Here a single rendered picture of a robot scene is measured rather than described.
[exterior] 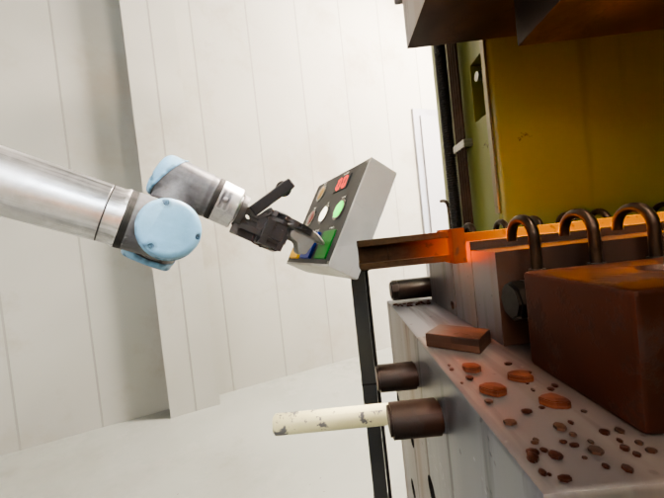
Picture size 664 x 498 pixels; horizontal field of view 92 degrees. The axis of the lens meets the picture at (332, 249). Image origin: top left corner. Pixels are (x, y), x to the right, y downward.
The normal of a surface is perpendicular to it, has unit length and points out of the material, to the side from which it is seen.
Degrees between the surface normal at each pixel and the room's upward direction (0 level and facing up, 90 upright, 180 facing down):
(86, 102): 90
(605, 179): 90
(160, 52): 90
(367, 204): 90
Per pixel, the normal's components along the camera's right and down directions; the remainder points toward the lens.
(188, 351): 0.41, -0.02
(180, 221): 0.63, -0.01
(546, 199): -0.02, 0.03
